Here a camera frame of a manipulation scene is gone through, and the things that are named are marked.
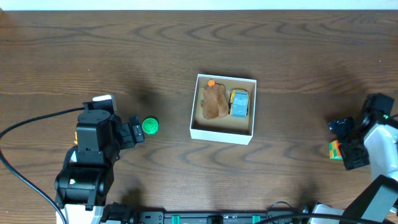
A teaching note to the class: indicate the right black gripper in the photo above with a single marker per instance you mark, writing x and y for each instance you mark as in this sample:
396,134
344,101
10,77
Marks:
347,140

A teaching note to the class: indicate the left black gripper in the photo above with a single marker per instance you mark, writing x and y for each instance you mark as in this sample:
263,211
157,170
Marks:
137,129

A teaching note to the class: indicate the brown plush bear toy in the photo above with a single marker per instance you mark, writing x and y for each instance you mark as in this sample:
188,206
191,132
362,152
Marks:
214,103

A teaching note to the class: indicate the yellow grey toy truck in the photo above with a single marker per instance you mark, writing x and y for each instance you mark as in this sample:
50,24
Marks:
239,103

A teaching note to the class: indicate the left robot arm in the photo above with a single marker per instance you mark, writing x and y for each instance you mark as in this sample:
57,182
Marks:
87,174

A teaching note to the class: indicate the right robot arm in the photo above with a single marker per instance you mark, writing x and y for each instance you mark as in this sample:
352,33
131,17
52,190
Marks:
368,140

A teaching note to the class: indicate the multicolour puzzle cube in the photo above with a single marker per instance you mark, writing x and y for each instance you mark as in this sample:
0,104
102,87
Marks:
334,151

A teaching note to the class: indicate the green round disc toy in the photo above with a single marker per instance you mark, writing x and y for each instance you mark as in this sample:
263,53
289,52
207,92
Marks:
150,126

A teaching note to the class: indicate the orange rubber duck toy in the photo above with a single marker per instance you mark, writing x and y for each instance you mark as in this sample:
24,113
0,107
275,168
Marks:
75,137

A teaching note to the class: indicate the white cardboard box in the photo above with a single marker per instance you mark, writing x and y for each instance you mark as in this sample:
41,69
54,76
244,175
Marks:
227,129

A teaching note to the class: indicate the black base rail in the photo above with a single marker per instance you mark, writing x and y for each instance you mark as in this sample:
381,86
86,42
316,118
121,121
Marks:
214,218

